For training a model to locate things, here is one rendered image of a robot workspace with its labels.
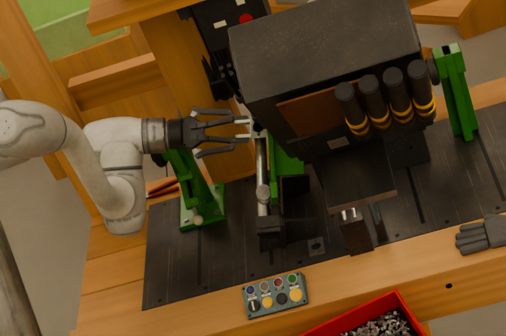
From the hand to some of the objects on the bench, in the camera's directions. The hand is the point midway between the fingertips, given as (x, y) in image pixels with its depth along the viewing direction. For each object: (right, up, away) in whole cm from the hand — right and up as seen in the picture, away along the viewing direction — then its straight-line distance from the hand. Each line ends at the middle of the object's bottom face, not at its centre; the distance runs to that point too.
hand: (249, 129), depth 234 cm
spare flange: (+17, -30, +4) cm, 34 cm away
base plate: (+24, -20, +16) cm, 35 cm away
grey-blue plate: (+33, -25, +1) cm, 41 cm away
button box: (+8, -44, -4) cm, 45 cm away
